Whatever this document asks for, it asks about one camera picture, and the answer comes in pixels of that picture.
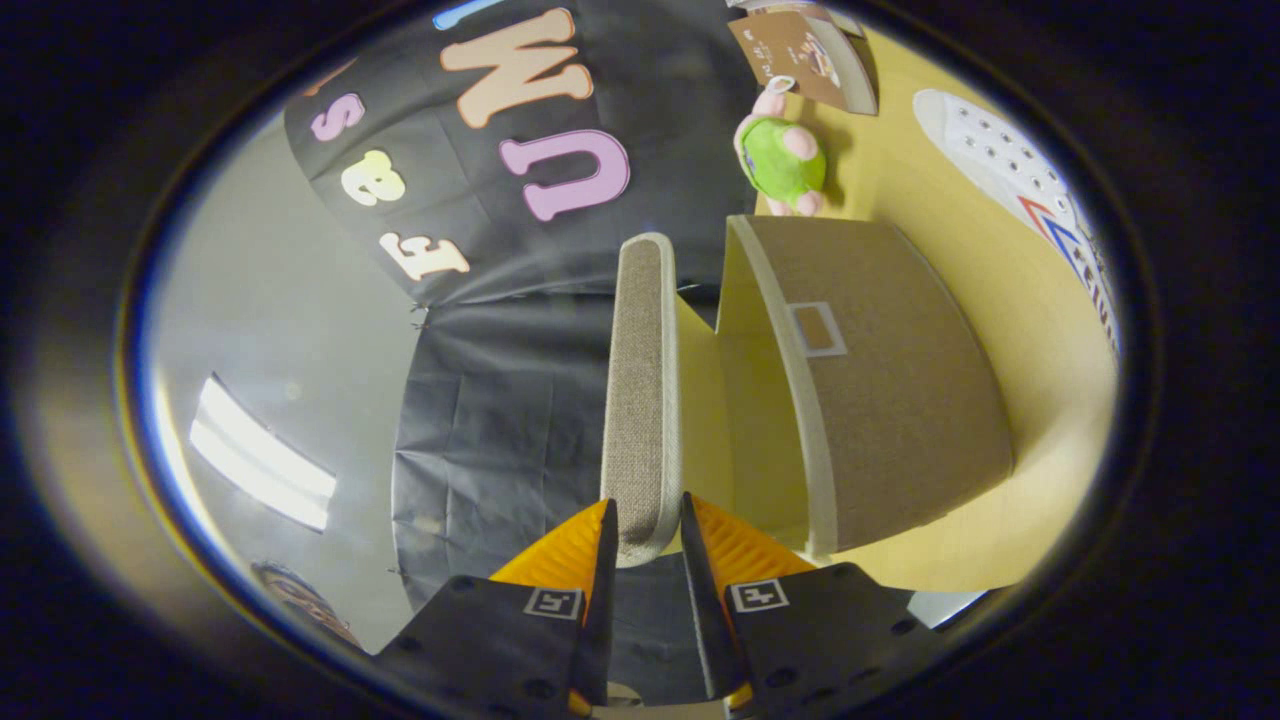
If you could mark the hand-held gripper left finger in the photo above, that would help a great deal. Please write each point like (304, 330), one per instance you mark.
(603, 610)

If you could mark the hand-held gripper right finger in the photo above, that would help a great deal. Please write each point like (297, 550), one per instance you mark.
(705, 600)

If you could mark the brown fabric storage box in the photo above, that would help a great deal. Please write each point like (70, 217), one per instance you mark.
(880, 400)

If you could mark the white canvas shoe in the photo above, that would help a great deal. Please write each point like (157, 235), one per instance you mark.
(1000, 160)

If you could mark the person's head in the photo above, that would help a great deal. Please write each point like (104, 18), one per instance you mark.
(300, 600)

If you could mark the green and pink plush toy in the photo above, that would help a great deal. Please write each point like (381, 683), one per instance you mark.
(780, 160)

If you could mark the brown illustrated book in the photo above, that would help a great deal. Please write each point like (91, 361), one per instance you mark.
(790, 55)

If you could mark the reddish brown book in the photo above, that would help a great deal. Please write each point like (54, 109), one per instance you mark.
(840, 20)

